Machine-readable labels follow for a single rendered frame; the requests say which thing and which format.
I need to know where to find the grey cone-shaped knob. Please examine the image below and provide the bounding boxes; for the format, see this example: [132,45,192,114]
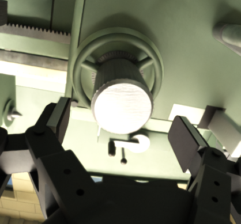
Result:
[4,98,23,124]

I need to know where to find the grey rectangular block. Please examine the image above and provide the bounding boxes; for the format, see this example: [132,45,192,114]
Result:
[197,105,241,157]

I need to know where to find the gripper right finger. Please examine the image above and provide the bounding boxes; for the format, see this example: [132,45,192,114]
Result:
[167,115,241,224]

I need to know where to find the grey knurled handwheel handle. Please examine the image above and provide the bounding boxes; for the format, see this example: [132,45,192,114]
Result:
[91,58,155,135]

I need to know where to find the white lever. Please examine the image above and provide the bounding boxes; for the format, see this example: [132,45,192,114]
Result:
[113,134,150,154]

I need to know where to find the dark grey way bar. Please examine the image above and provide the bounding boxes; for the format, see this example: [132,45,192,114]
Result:
[0,49,69,69]

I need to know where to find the grey toothed rack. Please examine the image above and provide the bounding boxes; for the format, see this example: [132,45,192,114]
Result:
[0,22,71,45]

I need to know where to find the dark ball-ended pin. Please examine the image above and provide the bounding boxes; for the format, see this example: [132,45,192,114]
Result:
[120,147,128,165]

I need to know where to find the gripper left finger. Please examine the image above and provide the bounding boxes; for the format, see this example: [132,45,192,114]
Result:
[0,96,97,221]

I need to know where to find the green handwheel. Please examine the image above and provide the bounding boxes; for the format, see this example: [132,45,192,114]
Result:
[72,27,164,111]

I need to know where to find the green lathe body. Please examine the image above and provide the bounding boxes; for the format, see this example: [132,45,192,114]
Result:
[0,0,241,187]

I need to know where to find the dark oblong knob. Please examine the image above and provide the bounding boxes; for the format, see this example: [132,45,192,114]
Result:
[108,141,116,157]

